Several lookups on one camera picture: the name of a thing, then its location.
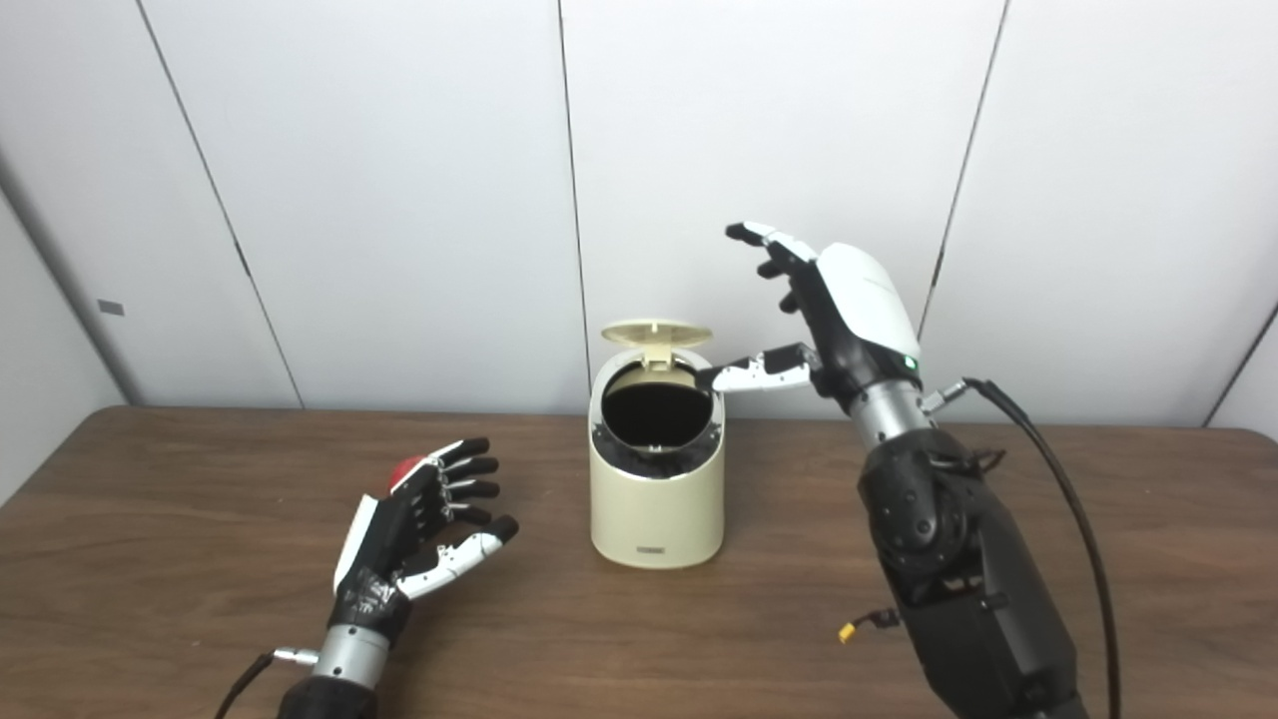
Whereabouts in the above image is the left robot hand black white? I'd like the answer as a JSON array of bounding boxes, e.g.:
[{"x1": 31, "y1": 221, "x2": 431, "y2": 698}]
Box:
[{"x1": 332, "y1": 437, "x2": 520, "y2": 641}]

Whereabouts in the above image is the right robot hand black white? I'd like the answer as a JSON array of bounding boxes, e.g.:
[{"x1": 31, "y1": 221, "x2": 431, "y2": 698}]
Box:
[{"x1": 696, "y1": 222, "x2": 924, "y2": 416}]

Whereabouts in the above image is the cream round bin lid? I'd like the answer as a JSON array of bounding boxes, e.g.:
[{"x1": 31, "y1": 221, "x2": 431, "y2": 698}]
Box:
[{"x1": 601, "y1": 319, "x2": 715, "y2": 376}]

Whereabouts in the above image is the cream-colored bin body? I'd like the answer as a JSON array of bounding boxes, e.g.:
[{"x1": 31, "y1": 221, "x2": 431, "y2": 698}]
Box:
[{"x1": 588, "y1": 344, "x2": 727, "y2": 570}]

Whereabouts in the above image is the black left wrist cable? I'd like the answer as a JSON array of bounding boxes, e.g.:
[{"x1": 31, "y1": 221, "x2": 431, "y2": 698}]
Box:
[{"x1": 212, "y1": 647, "x2": 321, "y2": 719}]

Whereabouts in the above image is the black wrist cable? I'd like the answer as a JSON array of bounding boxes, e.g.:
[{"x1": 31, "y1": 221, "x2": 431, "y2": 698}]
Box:
[
  {"x1": 212, "y1": 647, "x2": 321, "y2": 719},
  {"x1": 922, "y1": 376, "x2": 1122, "y2": 719}
]

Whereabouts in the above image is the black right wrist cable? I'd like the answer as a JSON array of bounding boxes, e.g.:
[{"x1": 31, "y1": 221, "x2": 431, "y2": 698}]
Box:
[{"x1": 922, "y1": 376, "x2": 1122, "y2": 719}]

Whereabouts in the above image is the yellow connector wire on arm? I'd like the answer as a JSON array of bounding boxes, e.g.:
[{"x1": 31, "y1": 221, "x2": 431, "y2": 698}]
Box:
[{"x1": 838, "y1": 608, "x2": 902, "y2": 644}]

